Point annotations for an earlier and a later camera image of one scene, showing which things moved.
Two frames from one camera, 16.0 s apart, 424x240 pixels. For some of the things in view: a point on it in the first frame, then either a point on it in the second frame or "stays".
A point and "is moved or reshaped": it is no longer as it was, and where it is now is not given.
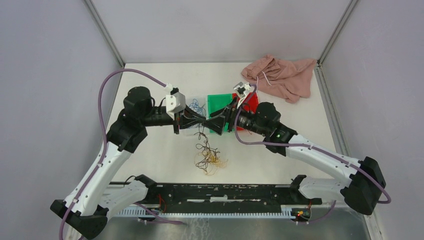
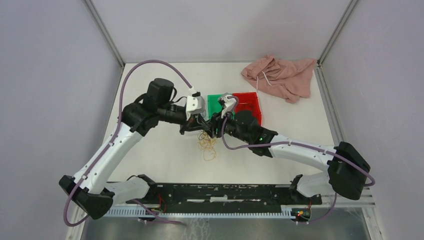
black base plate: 229,196 stays
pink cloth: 288,79 stays
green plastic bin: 216,102 stays
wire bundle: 207,159 is moved or reshaped
